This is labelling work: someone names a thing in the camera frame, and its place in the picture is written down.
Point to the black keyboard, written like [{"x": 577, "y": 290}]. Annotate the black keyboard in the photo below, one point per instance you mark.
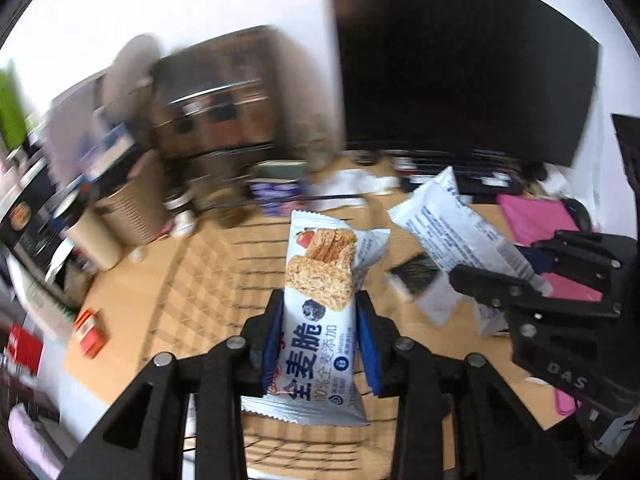
[{"x": 475, "y": 180}]

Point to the red small box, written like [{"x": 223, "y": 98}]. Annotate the red small box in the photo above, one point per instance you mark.
[{"x": 90, "y": 334}]

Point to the brown storage cabinet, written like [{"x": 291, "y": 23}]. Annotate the brown storage cabinet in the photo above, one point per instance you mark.
[{"x": 225, "y": 105}]

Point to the cream thermos bottle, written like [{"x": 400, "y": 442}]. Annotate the cream thermos bottle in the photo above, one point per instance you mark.
[{"x": 95, "y": 240}]

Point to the white round object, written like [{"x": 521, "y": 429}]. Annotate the white round object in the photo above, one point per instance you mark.
[{"x": 183, "y": 224}]

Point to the black monitor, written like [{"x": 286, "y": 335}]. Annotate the black monitor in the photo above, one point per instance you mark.
[{"x": 450, "y": 60}]

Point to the blue tin can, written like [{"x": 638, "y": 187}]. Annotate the blue tin can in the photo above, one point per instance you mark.
[{"x": 275, "y": 192}]

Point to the large white snack packet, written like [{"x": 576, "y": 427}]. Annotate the large white snack packet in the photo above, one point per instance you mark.
[{"x": 460, "y": 230}]

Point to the white cereal bar packet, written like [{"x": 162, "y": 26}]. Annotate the white cereal bar packet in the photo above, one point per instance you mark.
[{"x": 320, "y": 305}]

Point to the blue tissue box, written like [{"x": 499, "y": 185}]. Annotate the blue tissue box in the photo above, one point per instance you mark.
[{"x": 107, "y": 152}]

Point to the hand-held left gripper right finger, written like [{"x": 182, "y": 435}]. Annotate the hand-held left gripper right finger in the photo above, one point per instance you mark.
[{"x": 367, "y": 342}]

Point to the white cloth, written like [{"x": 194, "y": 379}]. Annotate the white cloth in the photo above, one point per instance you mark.
[{"x": 355, "y": 182}]

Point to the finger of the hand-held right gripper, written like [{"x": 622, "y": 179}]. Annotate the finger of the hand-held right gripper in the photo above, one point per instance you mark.
[
  {"x": 500, "y": 292},
  {"x": 590, "y": 255}
]

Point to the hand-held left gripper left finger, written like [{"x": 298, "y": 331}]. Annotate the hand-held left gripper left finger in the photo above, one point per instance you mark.
[{"x": 274, "y": 332}]

